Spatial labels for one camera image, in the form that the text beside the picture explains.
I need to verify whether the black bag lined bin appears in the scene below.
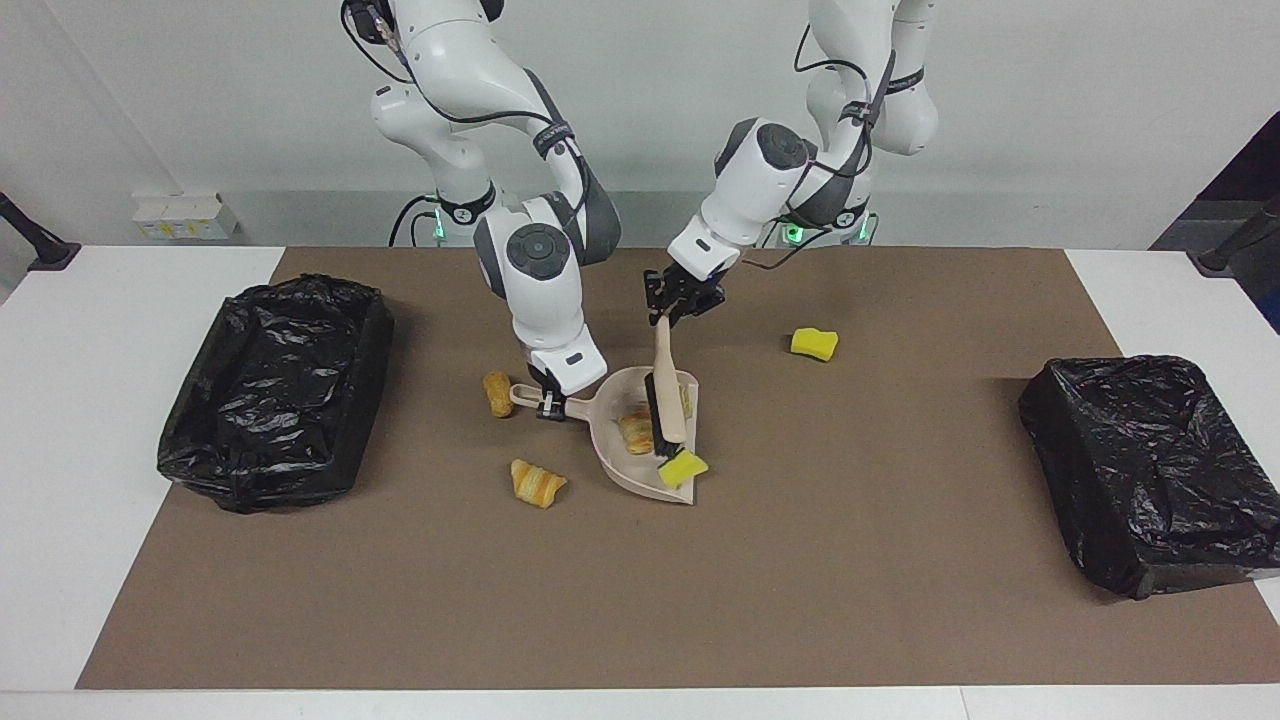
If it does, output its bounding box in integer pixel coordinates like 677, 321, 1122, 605
1018, 355, 1280, 601
157, 274, 395, 515

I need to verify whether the orange striped toy croissant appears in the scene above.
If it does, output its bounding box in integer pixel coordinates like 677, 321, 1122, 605
618, 403, 656, 457
510, 458, 569, 510

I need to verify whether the beige brush with black bristles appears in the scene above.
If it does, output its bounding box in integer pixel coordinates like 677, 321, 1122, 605
645, 313, 691, 459

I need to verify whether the beige plastic dustpan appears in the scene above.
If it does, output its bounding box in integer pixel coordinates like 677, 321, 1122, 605
509, 366, 701, 506

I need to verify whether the black stand leg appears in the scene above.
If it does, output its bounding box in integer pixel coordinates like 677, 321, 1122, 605
1187, 195, 1280, 279
0, 192, 81, 273

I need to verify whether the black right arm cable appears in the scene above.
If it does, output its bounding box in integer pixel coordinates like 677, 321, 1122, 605
340, 0, 591, 216

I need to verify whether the black right base cable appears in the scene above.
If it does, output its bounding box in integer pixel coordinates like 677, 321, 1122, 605
388, 193, 436, 248

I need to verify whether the brown table mat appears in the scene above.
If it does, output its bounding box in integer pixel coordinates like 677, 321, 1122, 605
76, 247, 1280, 691

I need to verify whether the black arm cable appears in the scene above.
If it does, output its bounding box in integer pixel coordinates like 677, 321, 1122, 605
745, 20, 896, 273
340, 0, 591, 216

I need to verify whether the white wall socket box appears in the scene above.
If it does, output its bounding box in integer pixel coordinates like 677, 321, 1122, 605
133, 193, 239, 241

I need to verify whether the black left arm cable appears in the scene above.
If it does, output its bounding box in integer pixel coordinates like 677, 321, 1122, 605
745, 20, 896, 273

